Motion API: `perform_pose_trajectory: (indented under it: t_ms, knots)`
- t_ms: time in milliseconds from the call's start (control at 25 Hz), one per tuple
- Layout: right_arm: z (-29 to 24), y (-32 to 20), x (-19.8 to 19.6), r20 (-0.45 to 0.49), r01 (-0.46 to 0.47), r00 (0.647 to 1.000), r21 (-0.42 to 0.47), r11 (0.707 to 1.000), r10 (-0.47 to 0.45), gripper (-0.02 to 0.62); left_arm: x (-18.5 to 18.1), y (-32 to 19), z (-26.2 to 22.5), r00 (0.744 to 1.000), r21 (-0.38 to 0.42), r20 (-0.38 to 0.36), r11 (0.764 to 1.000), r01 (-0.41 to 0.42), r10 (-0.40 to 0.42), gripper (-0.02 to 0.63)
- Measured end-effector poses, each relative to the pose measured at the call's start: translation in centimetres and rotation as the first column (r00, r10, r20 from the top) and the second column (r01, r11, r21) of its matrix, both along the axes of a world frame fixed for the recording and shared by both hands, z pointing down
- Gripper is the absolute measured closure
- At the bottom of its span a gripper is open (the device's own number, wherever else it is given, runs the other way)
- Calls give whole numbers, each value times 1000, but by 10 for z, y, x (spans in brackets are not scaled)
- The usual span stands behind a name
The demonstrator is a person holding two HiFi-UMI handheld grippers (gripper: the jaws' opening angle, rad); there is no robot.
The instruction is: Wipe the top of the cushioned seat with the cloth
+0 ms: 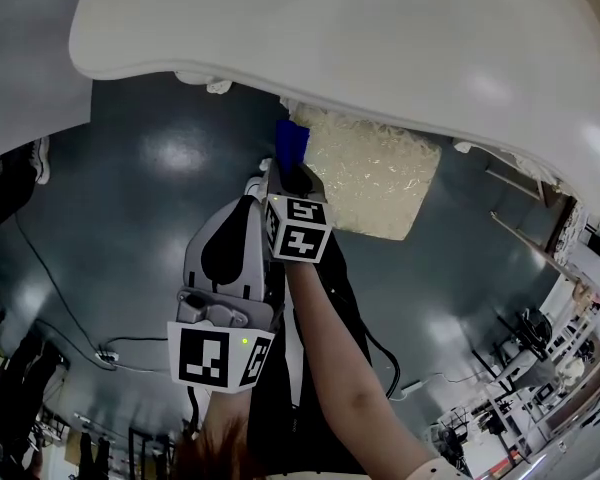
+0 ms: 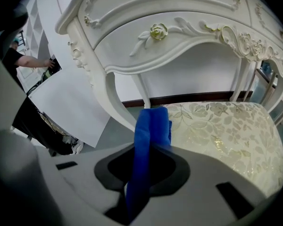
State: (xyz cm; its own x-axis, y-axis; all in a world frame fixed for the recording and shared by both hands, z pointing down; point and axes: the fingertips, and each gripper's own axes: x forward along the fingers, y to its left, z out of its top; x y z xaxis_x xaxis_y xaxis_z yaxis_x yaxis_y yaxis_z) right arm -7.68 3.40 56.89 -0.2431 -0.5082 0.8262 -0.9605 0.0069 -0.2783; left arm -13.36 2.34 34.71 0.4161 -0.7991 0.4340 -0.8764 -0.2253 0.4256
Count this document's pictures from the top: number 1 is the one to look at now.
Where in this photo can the person's black trousers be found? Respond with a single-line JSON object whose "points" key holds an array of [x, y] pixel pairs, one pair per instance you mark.
{"points": [[280, 433]]}

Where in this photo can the grey power strip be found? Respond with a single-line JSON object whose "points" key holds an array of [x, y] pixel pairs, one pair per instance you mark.
{"points": [[106, 355]]}

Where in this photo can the black office chair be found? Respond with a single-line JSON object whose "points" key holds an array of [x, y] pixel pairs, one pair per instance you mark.
{"points": [[530, 343]]}

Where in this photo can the gold patterned cushioned stool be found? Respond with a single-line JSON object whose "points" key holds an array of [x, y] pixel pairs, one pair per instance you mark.
{"points": [[375, 183]]}

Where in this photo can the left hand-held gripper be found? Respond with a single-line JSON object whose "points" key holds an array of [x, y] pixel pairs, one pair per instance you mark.
{"points": [[205, 358]]}

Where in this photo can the person's left forearm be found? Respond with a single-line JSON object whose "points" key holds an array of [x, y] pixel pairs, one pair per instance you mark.
{"points": [[225, 403]]}

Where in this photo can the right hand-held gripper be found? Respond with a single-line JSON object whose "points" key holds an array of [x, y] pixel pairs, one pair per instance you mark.
{"points": [[300, 238]]}

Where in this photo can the wooden chair with patterned cushion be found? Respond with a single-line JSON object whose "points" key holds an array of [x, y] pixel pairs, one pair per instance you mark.
{"points": [[575, 228]]}

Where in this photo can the person's right forearm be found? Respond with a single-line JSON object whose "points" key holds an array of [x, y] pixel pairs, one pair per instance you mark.
{"points": [[330, 348]]}

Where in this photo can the white dressing table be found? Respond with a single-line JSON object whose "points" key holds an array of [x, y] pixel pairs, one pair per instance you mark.
{"points": [[355, 28]]}

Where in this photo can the blue cloth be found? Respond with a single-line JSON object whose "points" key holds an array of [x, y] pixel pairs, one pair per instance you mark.
{"points": [[292, 143]]}

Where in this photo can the dark-seat wooden stool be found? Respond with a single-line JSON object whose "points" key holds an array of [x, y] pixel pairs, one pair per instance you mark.
{"points": [[515, 180]]}

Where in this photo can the person's left white shoe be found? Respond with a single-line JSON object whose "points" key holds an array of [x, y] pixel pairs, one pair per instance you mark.
{"points": [[255, 183]]}

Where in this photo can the person's polka-dot shirt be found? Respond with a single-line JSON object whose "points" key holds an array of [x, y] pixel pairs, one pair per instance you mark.
{"points": [[445, 470]]}

